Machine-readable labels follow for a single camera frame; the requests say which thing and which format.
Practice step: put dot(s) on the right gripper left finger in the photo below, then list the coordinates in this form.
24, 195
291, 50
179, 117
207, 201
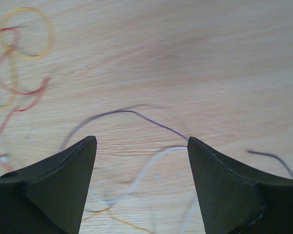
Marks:
48, 197

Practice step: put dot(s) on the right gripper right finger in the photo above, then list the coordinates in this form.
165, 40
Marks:
235, 198

